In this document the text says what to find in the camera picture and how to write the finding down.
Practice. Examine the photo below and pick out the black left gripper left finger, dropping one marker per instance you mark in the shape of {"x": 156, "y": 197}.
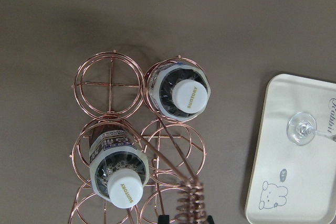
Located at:
{"x": 163, "y": 219}

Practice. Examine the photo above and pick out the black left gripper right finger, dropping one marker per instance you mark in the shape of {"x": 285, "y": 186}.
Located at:
{"x": 210, "y": 220}

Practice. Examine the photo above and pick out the tea bottle middle basket slot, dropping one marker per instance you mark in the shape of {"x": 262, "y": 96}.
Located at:
{"x": 118, "y": 170}

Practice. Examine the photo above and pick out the tea bottle basket slot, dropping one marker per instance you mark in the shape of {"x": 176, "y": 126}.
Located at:
{"x": 118, "y": 170}
{"x": 177, "y": 90}

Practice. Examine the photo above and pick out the tea bottle near basket slot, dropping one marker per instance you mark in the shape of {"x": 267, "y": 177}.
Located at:
{"x": 177, "y": 90}

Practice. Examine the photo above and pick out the cream rabbit serving tray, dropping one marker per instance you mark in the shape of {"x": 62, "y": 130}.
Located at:
{"x": 291, "y": 183}

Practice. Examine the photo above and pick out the clear wine glass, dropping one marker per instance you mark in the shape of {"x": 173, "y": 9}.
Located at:
{"x": 302, "y": 129}

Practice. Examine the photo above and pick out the copper wire bottle basket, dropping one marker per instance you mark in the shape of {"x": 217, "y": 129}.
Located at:
{"x": 111, "y": 88}

